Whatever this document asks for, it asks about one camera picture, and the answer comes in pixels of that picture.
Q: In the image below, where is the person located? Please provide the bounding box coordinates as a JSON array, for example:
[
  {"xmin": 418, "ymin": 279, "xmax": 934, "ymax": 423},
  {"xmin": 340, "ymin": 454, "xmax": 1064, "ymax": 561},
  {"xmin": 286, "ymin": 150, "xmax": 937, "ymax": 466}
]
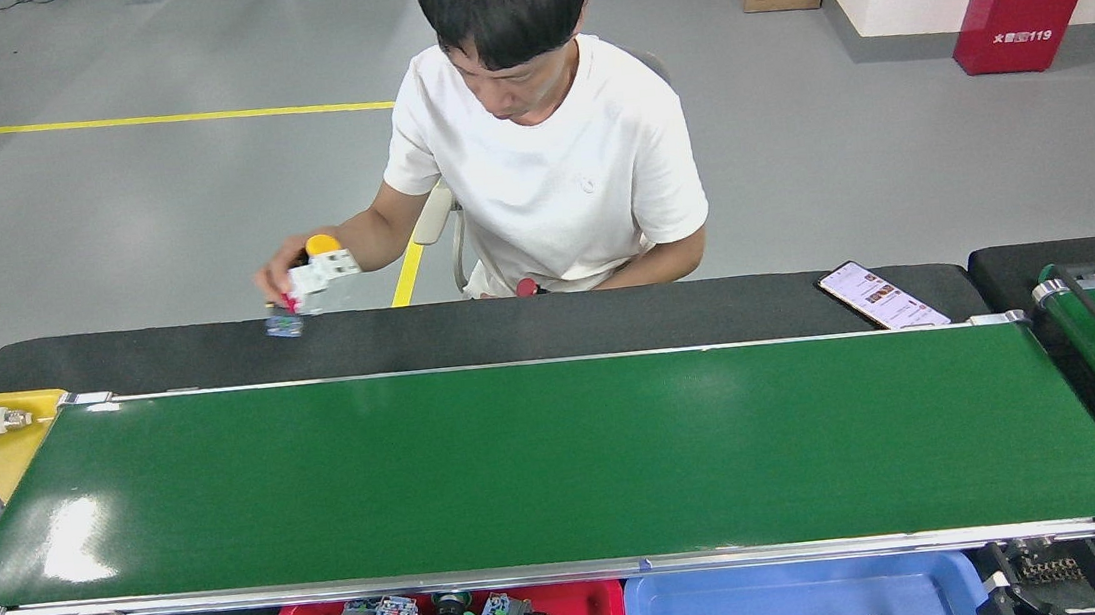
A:
[{"xmin": 365, "ymin": 0, "xmax": 719, "ymax": 311}]

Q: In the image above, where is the long green conveyor belt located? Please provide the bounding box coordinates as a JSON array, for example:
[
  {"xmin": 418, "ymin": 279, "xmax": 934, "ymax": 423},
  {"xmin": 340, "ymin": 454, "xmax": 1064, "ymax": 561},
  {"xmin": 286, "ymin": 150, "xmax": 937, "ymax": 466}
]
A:
[{"xmin": 0, "ymin": 293, "xmax": 1095, "ymax": 615}]

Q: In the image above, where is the blue plastic bin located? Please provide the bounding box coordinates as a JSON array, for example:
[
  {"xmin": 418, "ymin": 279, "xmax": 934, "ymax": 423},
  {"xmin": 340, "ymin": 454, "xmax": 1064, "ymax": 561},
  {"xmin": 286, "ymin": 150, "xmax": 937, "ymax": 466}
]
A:
[{"xmin": 622, "ymin": 542, "xmax": 990, "ymax": 615}]

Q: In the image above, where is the person's right hand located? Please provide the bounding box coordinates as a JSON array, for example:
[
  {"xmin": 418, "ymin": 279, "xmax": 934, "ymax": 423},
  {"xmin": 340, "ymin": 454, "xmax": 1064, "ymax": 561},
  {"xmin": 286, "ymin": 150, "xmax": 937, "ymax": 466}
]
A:
[{"xmin": 249, "ymin": 229, "xmax": 347, "ymax": 311}]

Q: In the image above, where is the grey office chair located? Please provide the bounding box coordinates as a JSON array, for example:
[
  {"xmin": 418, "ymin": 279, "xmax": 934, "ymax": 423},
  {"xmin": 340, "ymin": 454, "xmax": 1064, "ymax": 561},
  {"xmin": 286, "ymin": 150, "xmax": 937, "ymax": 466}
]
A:
[{"xmin": 394, "ymin": 40, "xmax": 693, "ymax": 301}]

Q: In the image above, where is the smartphone with lit screen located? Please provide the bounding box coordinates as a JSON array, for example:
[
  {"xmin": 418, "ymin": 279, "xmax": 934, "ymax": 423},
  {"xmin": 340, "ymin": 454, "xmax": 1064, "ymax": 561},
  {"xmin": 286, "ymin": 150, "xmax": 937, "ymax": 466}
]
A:
[{"xmin": 813, "ymin": 251, "xmax": 952, "ymax": 338}]

